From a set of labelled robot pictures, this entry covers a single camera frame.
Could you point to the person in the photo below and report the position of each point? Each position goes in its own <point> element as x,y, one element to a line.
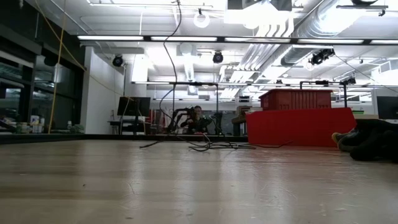
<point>199,124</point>

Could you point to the red plastic bin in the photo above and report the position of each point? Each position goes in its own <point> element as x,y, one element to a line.
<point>298,127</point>

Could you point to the black ceiling track fixture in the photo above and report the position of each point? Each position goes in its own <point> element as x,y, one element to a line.
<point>362,7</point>

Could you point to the white container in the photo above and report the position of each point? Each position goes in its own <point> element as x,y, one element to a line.
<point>35,123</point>

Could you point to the cream desk top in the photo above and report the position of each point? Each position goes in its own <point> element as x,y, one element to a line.
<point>367,116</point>

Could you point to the black ceiling camera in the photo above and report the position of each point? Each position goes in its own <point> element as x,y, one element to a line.
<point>217,58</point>
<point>117,61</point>

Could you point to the linear ceiling light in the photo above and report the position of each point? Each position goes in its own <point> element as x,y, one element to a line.
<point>192,39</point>
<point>248,40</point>
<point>109,38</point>
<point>329,41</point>
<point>384,41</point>

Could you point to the black aluminium table frame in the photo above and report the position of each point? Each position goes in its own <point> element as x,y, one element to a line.
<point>46,138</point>

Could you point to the black monitor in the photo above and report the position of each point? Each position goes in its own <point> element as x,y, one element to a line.
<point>388,107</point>
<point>133,106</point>

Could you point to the black metal rig frame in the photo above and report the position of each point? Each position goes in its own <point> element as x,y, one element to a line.
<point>192,83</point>
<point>345,93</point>

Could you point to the black work glove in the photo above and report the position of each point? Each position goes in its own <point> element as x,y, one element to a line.
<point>373,143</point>

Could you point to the black round fixture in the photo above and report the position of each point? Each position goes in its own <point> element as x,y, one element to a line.
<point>50,60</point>

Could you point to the brown wooden table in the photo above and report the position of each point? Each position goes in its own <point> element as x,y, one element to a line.
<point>239,119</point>

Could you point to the black idle robot arm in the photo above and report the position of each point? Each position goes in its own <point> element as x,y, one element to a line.
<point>178,110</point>
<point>219,121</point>

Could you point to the red slatted crate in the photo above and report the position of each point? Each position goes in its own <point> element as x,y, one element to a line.
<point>295,99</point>

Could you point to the black ceiling device cluster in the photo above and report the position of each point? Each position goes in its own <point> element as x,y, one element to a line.
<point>320,57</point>

